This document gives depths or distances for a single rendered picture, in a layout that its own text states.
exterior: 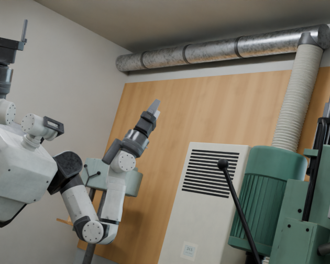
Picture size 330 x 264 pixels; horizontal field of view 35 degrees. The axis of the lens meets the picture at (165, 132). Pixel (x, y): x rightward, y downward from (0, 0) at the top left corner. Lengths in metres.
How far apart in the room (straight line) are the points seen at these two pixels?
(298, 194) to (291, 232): 0.18
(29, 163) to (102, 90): 3.08
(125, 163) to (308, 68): 1.71
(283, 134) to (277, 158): 1.61
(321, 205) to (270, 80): 2.26
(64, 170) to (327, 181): 0.93
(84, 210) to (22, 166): 0.29
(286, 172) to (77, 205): 0.76
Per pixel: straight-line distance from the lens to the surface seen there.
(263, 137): 3.48
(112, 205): 1.87
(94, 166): 4.02
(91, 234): 1.85
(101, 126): 4.79
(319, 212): 1.43
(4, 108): 1.49
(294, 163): 1.58
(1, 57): 1.50
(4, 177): 1.75
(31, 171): 1.78
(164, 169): 4.08
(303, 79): 3.26
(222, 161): 1.56
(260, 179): 1.57
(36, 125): 1.76
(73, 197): 1.92
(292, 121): 3.19
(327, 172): 1.45
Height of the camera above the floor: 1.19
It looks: 10 degrees up
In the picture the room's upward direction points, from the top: 15 degrees clockwise
